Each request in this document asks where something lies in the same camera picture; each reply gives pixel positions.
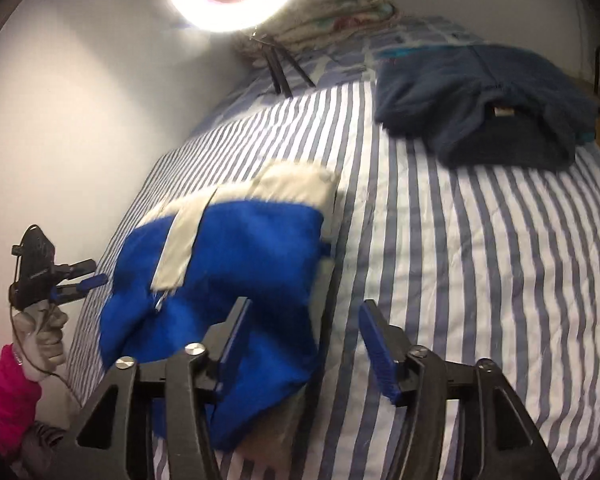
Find beige and blue work jacket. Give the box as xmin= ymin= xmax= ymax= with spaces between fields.
xmin=100 ymin=160 xmax=341 ymax=466

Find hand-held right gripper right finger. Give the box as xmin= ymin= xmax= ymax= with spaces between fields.
xmin=358 ymin=300 xmax=561 ymax=480

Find blue striped bed sheet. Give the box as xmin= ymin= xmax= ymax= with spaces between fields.
xmin=65 ymin=77 xmax=600 ymax=480

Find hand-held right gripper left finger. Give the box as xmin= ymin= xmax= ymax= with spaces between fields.
xmin=60 ymin=297 xmax=253 ymax=480

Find dark blue folded clothes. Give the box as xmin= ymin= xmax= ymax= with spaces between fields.
xmin=374 ymin=42 xmax=600 ymax=171

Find folded floral quilt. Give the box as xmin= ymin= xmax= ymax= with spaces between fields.
xmin=250 ymin=0 xmax=403 ymax=53

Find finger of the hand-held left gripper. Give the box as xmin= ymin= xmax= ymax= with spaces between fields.
xmin=51 ymin=274 xmax=108 ymax=306
xmin=55 ymin=259 xmax=97 ymax=279

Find black tripod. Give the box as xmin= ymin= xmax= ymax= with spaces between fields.
xmin=250 ymin=30 xmax=317 ymax=96

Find dark striped cloth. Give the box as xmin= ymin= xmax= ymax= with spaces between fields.
xmin=22 ymin=420 xmax=81 ymax=480

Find person's left hand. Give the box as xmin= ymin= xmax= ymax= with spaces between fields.
xmin=12 ymin=302 xmax=70 ymax=381

